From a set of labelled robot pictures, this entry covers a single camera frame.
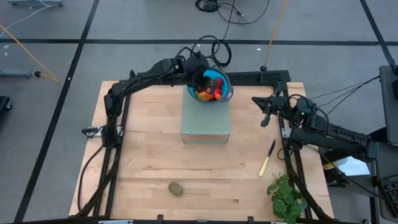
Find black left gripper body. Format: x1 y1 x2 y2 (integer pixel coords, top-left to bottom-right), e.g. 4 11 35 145
178 51 219 95

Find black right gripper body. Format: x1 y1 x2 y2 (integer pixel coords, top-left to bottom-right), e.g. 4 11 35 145
260 86 292 128

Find red orange mango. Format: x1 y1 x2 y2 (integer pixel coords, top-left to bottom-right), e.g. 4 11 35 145
197 90 217 103

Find blue collapsible colander bowl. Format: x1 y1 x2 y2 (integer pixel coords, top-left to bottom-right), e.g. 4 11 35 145
186 67 234 105

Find knife with wooden handle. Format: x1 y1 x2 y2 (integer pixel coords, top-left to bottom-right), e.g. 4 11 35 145
258 139 277 178

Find brown kiwi fruit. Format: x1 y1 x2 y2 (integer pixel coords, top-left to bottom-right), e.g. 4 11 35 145
168 182 184 197

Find black perforated tray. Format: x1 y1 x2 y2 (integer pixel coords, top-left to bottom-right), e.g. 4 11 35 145
226 70 290 85

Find pale green perforated box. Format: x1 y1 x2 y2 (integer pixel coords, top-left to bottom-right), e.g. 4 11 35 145
180 83 232 145

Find green leafy herb bunch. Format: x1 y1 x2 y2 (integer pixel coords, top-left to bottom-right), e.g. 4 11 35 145
266 174 308 224

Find white panel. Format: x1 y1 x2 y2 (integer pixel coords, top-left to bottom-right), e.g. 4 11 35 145
326 155 371 177

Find black diagonal beam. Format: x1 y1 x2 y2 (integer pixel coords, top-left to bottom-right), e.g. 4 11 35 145
368 126 389 144

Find grey cabinet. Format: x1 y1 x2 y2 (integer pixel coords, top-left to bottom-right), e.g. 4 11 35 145
378 64 398 146

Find grey desk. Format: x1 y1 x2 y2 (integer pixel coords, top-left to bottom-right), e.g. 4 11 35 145
371 141 398 223

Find black keyboard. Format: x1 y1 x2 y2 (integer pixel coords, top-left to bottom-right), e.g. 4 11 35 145
379 175 398 205

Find grey stand foot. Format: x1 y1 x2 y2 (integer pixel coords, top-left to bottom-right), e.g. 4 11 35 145
7 0 65 7
0 68 34 78

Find black caster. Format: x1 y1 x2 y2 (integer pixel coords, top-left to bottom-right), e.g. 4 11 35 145
0 95 13 113

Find black left wrist camera cable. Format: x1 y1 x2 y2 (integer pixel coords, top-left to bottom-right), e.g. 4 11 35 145
175 35 222 60

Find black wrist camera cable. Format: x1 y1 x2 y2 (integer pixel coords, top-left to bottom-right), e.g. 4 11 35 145
175 35 222 60
287 93 330 138

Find black coiled cable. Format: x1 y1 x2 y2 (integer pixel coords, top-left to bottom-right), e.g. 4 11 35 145
211 0 238 68

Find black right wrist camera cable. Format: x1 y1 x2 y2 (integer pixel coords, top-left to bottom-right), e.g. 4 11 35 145
287 93 330 138

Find black cable bundle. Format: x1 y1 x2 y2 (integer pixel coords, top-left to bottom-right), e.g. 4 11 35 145
195 0 271 26

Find yellow cable with black plug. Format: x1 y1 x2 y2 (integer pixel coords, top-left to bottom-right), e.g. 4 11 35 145
0 24 60 83

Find white cable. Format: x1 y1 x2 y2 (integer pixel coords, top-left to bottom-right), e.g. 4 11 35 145
0 0 53 30

